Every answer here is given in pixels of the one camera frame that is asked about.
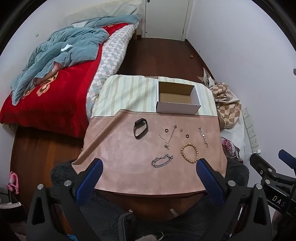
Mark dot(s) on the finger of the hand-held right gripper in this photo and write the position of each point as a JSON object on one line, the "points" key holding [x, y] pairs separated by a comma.
{"points": [[288, 156], [260, 165]]}

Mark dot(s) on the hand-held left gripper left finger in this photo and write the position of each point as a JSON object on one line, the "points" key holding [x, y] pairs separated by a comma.
{"points": [[91, 178]]}

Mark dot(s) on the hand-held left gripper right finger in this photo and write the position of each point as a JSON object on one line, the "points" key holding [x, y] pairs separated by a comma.
{"points": [[208, 178]]}

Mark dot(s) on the black wristband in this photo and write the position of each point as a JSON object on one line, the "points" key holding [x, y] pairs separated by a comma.
{"points": [[140, 120]]}

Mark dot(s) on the white cardboard box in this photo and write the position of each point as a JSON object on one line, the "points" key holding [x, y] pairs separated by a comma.
{"points": [[175, 109]]}

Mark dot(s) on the white bag with red print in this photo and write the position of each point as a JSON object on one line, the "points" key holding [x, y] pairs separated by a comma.
{"points": [[227, 144]]}

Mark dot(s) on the striped and pink table cloth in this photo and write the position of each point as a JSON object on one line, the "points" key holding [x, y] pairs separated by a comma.
{"points": [[120, 150]]}

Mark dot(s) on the dark fuzzy cloth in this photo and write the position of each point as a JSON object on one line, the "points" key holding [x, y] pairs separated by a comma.
{"points": [[108, 217]]}

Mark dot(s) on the brown checkered cloth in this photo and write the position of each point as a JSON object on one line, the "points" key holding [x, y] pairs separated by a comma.
{"points": [[227, 102]]}

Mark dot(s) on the pink plastic object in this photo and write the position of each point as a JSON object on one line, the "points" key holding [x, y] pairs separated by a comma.
{"points": [[13, 183]]}

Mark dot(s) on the bed with red blanket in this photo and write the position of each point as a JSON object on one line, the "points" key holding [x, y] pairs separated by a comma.
{"points": [[57, 97]]}

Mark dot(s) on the torn cardboard pieces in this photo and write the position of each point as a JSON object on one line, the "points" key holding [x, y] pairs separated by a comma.
{"points": [[205, 77]]}

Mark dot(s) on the checkered bed sheet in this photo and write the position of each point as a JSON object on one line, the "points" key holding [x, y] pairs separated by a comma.
{"points": [[111, 58]]}

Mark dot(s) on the teal blanket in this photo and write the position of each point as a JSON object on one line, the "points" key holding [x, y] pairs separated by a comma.
{"points": [[76, 46]]}

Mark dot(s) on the white paper tag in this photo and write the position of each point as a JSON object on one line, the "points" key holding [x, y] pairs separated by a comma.
{"points": [[66, 47]]}

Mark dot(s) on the white door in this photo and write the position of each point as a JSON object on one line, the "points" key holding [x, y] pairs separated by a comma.
{"points": [[165, 16]]}

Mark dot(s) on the wall power sockets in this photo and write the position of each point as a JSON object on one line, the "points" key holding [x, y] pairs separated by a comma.
{"points": [[251, 132]]}

